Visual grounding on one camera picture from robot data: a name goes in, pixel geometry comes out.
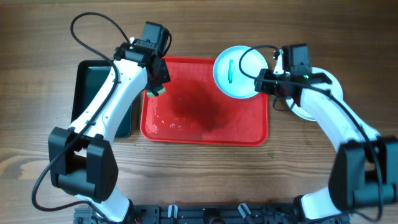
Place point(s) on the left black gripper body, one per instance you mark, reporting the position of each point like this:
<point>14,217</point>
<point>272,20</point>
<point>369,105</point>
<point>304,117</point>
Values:
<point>161,76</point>

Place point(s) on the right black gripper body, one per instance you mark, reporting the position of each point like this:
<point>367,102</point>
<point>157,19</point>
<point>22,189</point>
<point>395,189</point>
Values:
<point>267,74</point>

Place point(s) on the green yellow scrub sponge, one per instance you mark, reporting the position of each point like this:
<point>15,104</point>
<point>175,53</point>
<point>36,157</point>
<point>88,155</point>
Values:
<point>156,91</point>

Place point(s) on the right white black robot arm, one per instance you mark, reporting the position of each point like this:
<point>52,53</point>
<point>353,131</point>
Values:
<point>364,173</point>

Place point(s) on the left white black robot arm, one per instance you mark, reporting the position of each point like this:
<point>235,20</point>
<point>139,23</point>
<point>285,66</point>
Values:
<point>82,162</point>

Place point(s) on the red plastic tray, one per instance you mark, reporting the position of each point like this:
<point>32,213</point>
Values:
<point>194,110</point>

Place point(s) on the black square tray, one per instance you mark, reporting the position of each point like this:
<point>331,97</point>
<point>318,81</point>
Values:
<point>91,74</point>

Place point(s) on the white plate top stained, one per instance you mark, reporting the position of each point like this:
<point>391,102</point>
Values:
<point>228,77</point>

